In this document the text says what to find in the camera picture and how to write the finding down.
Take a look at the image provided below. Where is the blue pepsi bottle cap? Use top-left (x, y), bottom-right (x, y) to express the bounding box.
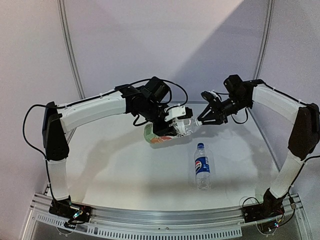
top-left (197, 142), bottom-right (205, 149)

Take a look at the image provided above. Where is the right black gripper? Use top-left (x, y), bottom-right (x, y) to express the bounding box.
top-left (197, 94), bottom-right (250, 125)

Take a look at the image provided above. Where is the right wall metal post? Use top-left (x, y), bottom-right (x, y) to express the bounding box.
top-left (253, 0), bottom-right (275, 80)

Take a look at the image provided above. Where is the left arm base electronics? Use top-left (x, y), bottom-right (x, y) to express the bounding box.
top-left (48, 198), bottom-right (93, 229)

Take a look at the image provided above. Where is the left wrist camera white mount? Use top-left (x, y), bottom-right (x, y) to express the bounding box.
top-left (164, 105), bottom-right (193, 122)

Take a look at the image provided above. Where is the aluminium front rail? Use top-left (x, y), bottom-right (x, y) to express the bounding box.
top-left (21, 193), bottom-right (313, 240)

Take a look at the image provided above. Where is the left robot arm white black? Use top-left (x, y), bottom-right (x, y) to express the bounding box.
top-left (42, 76), bottom-right (175, 217)

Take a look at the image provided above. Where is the clear tea bottle white label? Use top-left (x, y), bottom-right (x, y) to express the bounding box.
top-left (143, 118), bottom-right (202, 144)

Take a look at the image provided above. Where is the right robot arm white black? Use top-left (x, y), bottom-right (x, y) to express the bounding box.
top-left (197, 74), bottom-right (320, 218)

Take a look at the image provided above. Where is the clear pepsi bottle blue label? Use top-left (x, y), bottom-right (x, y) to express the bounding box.
top-left (194, 148), bottom-right (211, 190)

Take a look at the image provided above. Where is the wall metal post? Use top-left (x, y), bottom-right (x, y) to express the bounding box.
top-left (57, 0), bottom-right (85, 99)
top-left (253, 0), bottom-right (275, 80)

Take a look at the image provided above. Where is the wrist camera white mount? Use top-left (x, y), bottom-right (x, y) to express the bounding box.
top-left (164, 105), bottom-right (193, 122)
top-left (201, 90), bottom-right (222, 103)

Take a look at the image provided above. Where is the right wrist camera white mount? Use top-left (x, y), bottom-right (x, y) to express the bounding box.
top-left (201, 90), bottom-right (222, 103)

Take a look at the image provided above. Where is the left wall metal post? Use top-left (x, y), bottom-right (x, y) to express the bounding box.
top-left (57, 0), bottom-right (85, 99)

